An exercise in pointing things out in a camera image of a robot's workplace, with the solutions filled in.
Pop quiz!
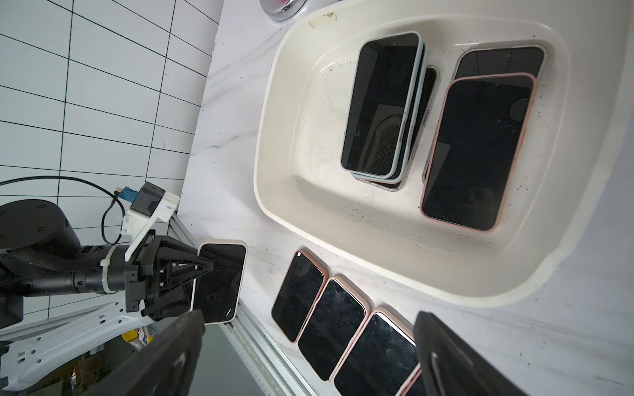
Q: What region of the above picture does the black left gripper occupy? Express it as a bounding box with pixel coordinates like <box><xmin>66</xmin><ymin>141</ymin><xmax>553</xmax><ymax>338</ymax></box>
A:
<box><xmin>125</xmin><ymin>232</ymin><xmax>215</xmax><ymax>321</ymax></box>

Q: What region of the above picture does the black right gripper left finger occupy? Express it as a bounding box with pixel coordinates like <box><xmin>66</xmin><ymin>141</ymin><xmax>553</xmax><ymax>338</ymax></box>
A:
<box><xmin>88</xmin><ymin>310</ymin><xmax>205</xmax><ymax>396</ymax></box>

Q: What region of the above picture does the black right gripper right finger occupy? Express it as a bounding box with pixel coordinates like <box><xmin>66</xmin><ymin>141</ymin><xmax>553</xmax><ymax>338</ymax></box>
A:
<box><xmin>414</xmin><ymin>311</ymin><xmax>525</xmax><ymax>396</ymax></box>

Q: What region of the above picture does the white plastic storage box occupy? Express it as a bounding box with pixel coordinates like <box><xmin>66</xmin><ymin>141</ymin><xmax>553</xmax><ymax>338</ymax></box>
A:
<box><xmin>254</xmin><ymin>1</ymin><xmax>633</xmax><ymax>308</ymax></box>

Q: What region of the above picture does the chrome glass holder stand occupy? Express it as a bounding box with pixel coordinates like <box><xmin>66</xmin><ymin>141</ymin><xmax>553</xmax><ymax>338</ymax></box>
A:
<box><xmin>259</xmin><ymin>0</ymin><xmax>307</xmax><ymax>22</ymax></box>

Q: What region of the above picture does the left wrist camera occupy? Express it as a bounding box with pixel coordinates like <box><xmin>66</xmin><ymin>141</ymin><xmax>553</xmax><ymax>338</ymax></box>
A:
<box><xmin>119</xmin><ymin>181</ymin><xmax>180</xmax><ymax>262</ymax></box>

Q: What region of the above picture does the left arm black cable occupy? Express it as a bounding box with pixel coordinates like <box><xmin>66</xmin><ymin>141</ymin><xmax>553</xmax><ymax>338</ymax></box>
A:
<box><xmin>0</xmin><ymin>175</ymin><xmax>127</xmax><ymax>247</ymax></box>

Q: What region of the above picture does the aluminium mounting rail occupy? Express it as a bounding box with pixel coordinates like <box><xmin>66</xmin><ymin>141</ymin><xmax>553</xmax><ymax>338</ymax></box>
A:
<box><xmin>0</xmin><ymin>212</ymin><xmax>318</xmax><ymax>396</ymax></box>

